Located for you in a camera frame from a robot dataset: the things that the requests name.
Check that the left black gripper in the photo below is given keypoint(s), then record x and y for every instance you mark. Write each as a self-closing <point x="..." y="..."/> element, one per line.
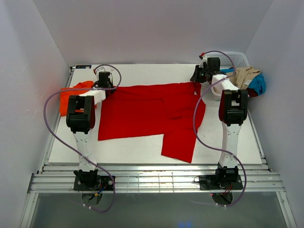
<point x="112" y="89"/>

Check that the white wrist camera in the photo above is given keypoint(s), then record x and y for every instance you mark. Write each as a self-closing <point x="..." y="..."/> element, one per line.
<point x="97" y="74"/>
<point x="203" y="60"/>

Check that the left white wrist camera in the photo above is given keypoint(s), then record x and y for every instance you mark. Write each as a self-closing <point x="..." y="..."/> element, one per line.
<point x="97" y="74"/>

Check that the dark red t shirt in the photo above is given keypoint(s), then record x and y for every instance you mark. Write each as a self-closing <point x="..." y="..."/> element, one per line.
<point x="252" y="92"/>

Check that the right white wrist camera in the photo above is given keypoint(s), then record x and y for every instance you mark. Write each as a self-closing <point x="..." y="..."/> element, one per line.
<point x="203" y="60"/>

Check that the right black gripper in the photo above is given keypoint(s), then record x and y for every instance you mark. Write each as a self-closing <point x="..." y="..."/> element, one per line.
<point x="195" y="77"/>

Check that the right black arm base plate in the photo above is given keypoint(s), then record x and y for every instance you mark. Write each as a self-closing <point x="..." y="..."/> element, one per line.
<point x="210" y="182"/>

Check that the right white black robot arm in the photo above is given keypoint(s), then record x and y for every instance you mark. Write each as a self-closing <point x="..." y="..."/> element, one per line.
<point x="232" y="113"/>

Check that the beige t shirt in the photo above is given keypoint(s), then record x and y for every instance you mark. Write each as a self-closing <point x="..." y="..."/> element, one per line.
<point x="221" y="82"/>

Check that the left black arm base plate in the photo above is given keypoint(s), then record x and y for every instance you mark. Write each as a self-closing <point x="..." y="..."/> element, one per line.
<point x="99" y="183"/>

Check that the blue label sticker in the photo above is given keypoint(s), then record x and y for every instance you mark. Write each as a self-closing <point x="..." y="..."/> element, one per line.
<point x="83" y="66"/>

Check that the blue t shirt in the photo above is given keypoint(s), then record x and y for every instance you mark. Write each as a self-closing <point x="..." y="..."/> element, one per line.
<point x="247" y="77"/>

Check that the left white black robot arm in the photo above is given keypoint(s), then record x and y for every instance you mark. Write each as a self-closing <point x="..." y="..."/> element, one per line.
<point x="80" y="118"/>

